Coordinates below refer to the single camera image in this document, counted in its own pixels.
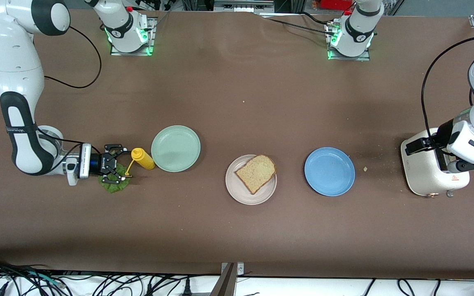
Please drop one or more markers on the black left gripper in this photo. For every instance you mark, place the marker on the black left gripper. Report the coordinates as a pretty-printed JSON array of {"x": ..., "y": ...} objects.
[{"x": 443, "y": 132}]

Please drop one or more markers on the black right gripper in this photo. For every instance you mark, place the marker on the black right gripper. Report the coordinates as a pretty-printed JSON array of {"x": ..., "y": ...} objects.
[{"x": 104, "y": 160}]

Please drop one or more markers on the green lettuce leaf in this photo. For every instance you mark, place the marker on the green lettuce leaf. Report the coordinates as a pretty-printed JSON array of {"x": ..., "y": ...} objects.
[{"x": 115, "y": 188}]

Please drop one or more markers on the yellow mustard squeeze bottle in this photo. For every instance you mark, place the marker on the yellow mustard squeeze bottle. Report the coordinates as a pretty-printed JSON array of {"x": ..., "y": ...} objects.
[{"x": 144, "y": 159}]

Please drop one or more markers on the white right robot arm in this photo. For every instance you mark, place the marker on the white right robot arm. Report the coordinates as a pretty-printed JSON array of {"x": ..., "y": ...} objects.
[{"x": 15, "y": 61}]

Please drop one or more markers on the mint green plate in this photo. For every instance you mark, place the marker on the mint green plate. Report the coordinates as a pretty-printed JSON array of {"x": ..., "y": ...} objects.
[{"x": 175, "y": 149}]

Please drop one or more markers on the blue plate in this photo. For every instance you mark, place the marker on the blue plate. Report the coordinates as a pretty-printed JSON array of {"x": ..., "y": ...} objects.
[{"x": 329, "y": 171}]

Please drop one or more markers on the beige plate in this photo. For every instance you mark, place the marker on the beige plate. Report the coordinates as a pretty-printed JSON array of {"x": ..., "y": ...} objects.
[{"x": 237, "y": 189}]

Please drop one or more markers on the white toaster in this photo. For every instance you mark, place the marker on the white toaster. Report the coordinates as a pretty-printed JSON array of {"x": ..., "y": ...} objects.
[{"x": 420, "y": 172}]

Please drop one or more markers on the black power plug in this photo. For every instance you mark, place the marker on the black power plug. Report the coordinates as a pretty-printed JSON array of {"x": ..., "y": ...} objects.
[{"x": 187, "y": 287}]

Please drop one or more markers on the red box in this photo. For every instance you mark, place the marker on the red box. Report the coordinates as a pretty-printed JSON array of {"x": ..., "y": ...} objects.
[{"x": 335, "y": 4}]

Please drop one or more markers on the grey metal equipment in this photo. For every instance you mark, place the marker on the grey metal equipment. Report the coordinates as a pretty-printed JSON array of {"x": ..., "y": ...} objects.
[{"x": 241, "y": 6}]

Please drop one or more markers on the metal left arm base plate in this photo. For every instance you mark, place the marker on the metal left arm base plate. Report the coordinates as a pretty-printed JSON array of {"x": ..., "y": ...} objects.
[{"x": 348, "y": 58}]

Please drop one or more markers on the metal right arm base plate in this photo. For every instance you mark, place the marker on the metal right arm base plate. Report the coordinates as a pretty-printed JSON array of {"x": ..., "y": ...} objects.
[{"x": 151, "y": 37}]

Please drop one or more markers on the metal table edge bracket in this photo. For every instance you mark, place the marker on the metal table edge bracket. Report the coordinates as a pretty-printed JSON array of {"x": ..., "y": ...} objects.
[{"x": 228, "y": 283}]

